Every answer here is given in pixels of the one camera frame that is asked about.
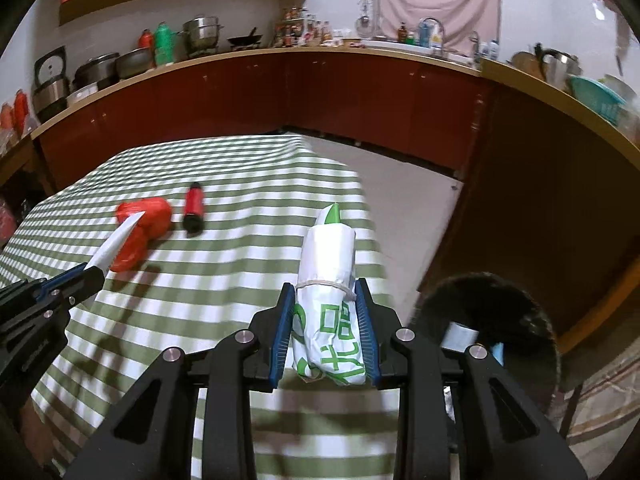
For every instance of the hanging steel strainer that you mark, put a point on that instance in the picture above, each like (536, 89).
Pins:
(364, 20)

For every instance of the pink hanging cloth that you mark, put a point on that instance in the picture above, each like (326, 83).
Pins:
(440, 0)

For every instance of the white blue printed packet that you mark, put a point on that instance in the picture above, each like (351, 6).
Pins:
(460, 337)

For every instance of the steel stockpot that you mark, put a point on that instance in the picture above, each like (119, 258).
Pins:
(202, 35)

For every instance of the green checked tablecloth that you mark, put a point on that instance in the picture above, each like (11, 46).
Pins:
(240, 200)

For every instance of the steel kettle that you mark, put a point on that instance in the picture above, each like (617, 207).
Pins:
(557, 65)

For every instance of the striped beige cloth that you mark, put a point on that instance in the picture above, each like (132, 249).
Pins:
(600, 400)

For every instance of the grey rice cooker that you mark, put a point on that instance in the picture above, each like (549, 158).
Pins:
(50, 82)

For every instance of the red thermos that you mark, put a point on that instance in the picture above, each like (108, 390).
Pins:
(145, 40)

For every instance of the red crumpled plastic bag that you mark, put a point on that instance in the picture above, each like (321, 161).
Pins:
(150, 225)

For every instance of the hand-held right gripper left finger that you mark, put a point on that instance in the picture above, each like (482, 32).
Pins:
(280, 340)

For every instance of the wooden counter cabinet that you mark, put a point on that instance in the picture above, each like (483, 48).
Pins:
(525, 185)

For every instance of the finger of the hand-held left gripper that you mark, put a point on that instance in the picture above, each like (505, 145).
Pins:
(60, 279)
(82, 287)

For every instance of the spice rack with jars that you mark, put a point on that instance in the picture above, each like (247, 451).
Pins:
(292, 30)

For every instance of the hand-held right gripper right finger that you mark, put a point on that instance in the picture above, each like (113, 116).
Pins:
(370, 340)

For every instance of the steel basin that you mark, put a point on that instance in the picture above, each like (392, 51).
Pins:
(134, 64)

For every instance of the white bag green print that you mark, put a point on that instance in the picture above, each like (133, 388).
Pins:
(325, 260)

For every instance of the teal plastic basket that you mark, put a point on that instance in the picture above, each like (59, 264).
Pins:
(597, 97)

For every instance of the green thermos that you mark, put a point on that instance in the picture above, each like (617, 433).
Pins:
(164, 45)

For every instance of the black cooking pot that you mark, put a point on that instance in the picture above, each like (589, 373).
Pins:
(96, 72)

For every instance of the red and black cylinder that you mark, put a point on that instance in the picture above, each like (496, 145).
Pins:
(194, 207)

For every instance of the white paper strip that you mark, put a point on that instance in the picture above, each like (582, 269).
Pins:
(117, 240)

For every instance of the black lined trash bin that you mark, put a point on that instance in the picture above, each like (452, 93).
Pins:
(520, 310)

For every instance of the steel faucet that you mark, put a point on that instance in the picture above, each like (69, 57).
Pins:
(432, 25)

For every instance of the red base cabinets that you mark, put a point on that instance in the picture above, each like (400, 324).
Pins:
(225, 95)

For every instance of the black wok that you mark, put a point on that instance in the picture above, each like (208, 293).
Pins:
(245, 40)

